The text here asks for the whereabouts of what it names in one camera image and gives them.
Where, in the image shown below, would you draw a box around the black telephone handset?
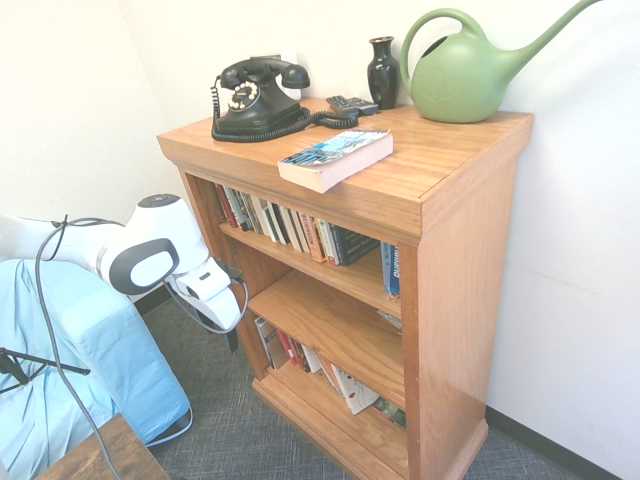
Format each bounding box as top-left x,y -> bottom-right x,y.
218,56 -> 312,91

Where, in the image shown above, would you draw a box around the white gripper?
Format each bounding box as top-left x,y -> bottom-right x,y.
174,257 -> 242,354

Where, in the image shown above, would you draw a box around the blue spine white lettering book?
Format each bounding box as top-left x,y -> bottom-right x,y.
380,240 -> 402,302

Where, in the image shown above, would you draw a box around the orange spine book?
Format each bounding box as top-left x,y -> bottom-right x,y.
306,215 -> 328,264

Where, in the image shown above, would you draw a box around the orange thin book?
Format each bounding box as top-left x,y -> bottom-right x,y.
316,353 -> 343,394

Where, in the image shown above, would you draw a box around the red and white spine book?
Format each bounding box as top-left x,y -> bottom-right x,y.
222,186 -> 243,229

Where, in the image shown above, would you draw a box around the brown cover book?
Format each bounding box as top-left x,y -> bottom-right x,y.
264,328 -> 292,372

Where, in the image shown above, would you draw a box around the white thin book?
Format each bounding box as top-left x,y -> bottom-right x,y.
299,343 -> 324,375

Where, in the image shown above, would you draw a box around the wooden bookshelf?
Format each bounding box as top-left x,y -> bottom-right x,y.
156,97 -> 535,480

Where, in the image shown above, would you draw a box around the dark red spine book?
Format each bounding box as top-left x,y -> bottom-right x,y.
214,183 -> 233,225

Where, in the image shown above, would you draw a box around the black rotary telephone base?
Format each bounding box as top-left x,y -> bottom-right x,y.
214,72 -> 312,135

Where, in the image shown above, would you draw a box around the green picture cover book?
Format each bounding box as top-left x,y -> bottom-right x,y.
371,396 -> 408,432

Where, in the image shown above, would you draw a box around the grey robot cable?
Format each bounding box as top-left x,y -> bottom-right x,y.
34,214 -> 126,480

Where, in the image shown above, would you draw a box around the light blue cloth cover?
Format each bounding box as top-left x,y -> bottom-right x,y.
0,257 -> 194,480

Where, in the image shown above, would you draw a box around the grey white magazine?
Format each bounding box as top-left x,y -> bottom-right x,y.
376,309 -> 403,335

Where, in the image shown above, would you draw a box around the black remote control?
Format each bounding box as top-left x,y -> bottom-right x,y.
325,94 -> 380,118

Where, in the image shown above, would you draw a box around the thick black book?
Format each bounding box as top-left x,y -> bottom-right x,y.
329,224 -> 382,268

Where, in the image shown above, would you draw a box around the black glossy vase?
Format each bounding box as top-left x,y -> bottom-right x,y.
366,35 -> 400,111

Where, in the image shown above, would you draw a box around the dark green spine book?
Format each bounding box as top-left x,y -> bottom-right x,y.
232,189 -> 257,233

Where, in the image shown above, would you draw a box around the cream spine book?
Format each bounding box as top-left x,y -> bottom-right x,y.
317,218 -> 345,266

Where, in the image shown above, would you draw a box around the blue cover paperback book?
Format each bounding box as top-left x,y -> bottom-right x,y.
277,128 -> 395,195

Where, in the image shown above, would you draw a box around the green plastic watering can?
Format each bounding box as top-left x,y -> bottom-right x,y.
399,0 -> 609,125

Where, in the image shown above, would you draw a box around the black rotary telephone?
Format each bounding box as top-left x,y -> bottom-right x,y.
210,73 -> 362,145

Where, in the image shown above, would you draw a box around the black tripod stand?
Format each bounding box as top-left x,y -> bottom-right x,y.
0,346 -> 93,396

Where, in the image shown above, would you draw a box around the white wall outlet plate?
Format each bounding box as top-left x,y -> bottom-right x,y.
259,49 -> 304,101

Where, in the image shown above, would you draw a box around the white book red marks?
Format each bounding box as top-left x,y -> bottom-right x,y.
329,363 -> 381,416

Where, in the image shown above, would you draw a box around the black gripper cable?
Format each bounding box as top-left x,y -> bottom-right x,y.
162,277 -> 251,335

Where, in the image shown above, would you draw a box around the grey white tall book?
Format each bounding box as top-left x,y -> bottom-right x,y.
253,315 -> 282,372

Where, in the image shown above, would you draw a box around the black and green spine book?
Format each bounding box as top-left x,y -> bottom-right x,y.
259,199 -> 283,244

